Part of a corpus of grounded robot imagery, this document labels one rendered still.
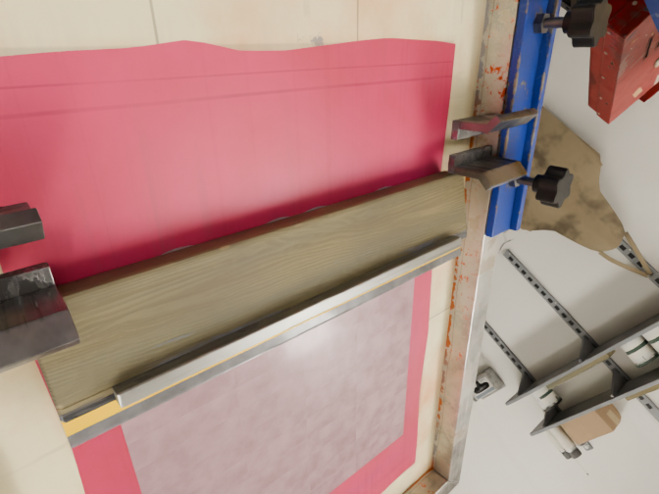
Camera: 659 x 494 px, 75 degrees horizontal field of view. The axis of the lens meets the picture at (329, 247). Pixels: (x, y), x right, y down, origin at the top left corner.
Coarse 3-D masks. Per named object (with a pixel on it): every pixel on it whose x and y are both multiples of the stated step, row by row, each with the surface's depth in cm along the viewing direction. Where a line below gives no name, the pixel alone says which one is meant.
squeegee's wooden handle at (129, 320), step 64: (384, 192) 40; (448, 192) 45; (192, 256) 29; (256, 256) 32; (320, 256) 36; (384, 256) 40; (128, 320) 27; (192, 320) 29; (256, 320) 32; (64, 384) 25
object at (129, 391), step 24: (456, 240) 45; (408, 264) 41; (336, 288) 37; (360, 288) 37; (288, 312) 33; (312, 312) 34; (240, 336) 31; (264, 336) 32; (192, 360) 28; (216, 360) 29; (120, 384) 27; (144, 384) 27; (168, 384) 28
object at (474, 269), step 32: (512, 0) 43; (512, 32) 43; (480, 64) 47; (480, 96) 48; (480, 192) 51; (480, 224) 53; (480, 256) 54; (480, 288) 57; (480, 320) 60; (448, 352) 63; (480, 352) 63; (448, 384) 65; (448, 416) 67; (448, 448) 69; (448, 480) 72
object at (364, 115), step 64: (320, 64) 34; (384, 64) 38; (448, 64) 44; (320, 128) 36; (384, 128) 41; (320, 192) 38; (384, 320) 51; (320, 384) 47; (384, 384) 56; (320, 448) 51; (384, 448) 61
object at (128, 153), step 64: (0, 64) 22; (64, 64) 23; (128, 64) 25; (192, 64) 28; (256, 64) 30; (0, 128) 23; (64, 128) 24; (128, 128) 26; (192, 128) 29; (256, 128) 32; (0, 192) 23; (64, 192) 25; (128, 192) 28; (192, 192) 30; (256, 192) 34; (0, 256) 24; (64, 256) 26; (128, 256) 29; (256, 384) 41; (128, 448) 34; (192, 448) 38; (256, 448) 43
